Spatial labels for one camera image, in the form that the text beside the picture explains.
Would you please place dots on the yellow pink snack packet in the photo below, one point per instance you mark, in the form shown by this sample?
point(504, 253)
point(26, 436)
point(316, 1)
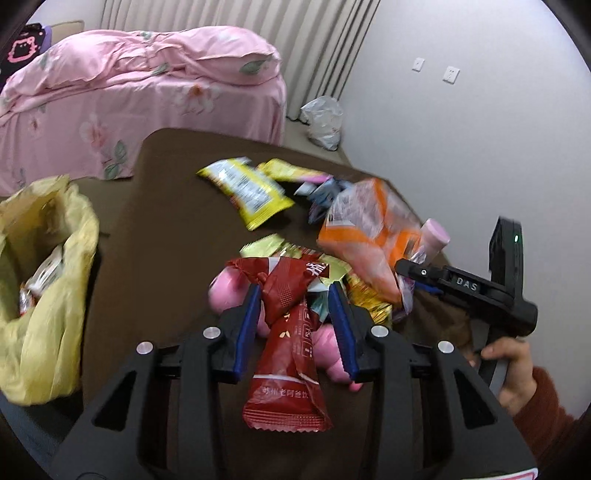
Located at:
point(281, 168)

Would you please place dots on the white red snack packet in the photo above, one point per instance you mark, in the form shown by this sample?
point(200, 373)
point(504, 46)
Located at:
point(41, 277)

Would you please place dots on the beige headboard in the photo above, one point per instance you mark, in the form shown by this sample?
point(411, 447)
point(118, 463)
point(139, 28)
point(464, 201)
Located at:
point(64, 28)

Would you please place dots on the pink cup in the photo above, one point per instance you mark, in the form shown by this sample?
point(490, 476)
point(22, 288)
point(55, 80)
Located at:
point(434, 233)

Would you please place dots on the white wall socket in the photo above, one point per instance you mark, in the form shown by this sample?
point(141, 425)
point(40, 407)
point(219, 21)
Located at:
point(451, 74)
point(418, 64)

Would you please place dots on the pink floral duvet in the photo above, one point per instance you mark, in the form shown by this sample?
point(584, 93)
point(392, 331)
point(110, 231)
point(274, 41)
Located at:
point(138, 55)

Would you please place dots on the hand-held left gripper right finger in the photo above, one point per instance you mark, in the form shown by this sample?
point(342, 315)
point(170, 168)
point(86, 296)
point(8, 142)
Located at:
point(342, 332)

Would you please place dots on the beige curtain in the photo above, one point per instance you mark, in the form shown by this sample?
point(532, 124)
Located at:
point(300, 46)

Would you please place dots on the white plastic bag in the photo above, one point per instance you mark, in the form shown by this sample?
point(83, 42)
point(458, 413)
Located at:
point(323, 120)

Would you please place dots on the yellow plastic trash bag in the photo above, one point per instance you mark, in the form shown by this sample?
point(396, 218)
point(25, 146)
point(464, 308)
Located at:
point(46, 360)

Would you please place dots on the pink plush toy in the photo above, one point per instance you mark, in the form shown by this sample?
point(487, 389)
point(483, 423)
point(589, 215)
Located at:
point(226, 288)

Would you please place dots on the gold green snack packet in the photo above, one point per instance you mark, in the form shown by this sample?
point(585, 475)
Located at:
point(268, 244)

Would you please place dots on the person's right hand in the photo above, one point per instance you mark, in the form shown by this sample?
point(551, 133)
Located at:
point(519, 369)

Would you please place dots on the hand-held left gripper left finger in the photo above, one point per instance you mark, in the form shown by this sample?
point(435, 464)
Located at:
point(244, 332)

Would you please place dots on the bed with pink sheet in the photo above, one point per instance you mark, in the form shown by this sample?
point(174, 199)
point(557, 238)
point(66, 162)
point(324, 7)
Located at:
point(138, 129)

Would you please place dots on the white printed snack packet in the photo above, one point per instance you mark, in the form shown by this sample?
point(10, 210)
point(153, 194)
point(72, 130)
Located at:
point(325, 194)

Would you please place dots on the black pillow pink print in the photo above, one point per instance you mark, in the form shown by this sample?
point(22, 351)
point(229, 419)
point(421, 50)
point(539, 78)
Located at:
point(21, 50)

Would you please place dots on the orange clear bread bag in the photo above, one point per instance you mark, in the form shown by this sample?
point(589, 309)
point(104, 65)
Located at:
point(364, 230)

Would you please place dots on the person's right forearm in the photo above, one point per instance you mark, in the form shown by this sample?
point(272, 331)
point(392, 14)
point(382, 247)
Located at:
point(545, 415)

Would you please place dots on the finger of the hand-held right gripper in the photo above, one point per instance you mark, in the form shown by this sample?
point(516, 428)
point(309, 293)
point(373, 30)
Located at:
point(415, 270)

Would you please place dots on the yellow snack packet white label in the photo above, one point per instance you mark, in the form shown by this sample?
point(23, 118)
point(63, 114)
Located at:
point(249, 194)

